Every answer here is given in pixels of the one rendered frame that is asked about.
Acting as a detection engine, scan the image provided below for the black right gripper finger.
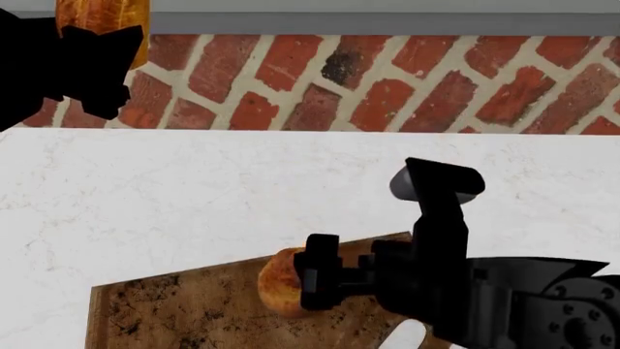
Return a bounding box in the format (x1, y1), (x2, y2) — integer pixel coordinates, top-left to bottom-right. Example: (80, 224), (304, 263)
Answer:
(292, 233), (343, 313)

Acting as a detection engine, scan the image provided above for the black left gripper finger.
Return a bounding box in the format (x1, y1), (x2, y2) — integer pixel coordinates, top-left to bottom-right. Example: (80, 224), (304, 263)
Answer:
(61, 23), (145, 87)
(77, 83), (133, 121)

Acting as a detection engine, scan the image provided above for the golden brown baguette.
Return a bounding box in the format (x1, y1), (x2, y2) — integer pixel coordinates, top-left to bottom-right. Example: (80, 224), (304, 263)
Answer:
(54, 0), (152, 70)

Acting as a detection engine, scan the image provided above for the round golden bread roll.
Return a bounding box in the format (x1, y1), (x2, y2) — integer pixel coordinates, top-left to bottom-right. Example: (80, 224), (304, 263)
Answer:
(256, 246), (311, 320)

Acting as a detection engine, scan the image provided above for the brown wooden cutting board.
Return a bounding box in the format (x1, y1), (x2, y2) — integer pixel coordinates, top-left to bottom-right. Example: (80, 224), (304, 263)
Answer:
(83, 230), (438, 349)

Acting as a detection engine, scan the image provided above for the white rounded object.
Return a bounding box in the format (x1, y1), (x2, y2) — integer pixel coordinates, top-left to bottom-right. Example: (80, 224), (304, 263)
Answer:
(378, 318), (429, 349)

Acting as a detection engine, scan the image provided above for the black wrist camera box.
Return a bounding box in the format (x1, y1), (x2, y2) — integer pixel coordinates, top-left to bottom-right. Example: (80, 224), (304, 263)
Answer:
(388, 156), (486, 216)

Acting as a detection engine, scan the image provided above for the grey wall ledge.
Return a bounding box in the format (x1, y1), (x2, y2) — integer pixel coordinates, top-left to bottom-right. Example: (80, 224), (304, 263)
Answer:
(147, 11), (620, 37)

